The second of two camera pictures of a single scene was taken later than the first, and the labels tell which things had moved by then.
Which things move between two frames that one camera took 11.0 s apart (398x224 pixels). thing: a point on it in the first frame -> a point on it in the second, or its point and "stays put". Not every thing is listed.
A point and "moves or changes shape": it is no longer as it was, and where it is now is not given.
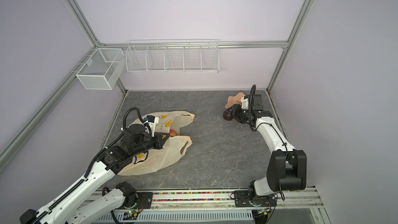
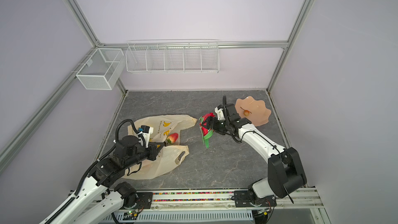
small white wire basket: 102,69 stays put
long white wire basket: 175,55 stays put
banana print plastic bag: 158,160 moves or changes shape
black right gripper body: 241,115 -> 219,126
